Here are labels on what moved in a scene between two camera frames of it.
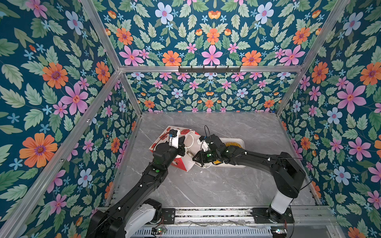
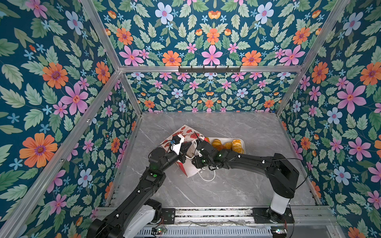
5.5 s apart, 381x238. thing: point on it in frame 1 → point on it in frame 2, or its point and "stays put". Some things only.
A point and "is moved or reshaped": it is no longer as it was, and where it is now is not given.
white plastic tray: (239, 141) stays put
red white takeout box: (186, 161) is moved or reshaped
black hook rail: (209, 70) stays put
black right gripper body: (208, 156) → (201, 161)
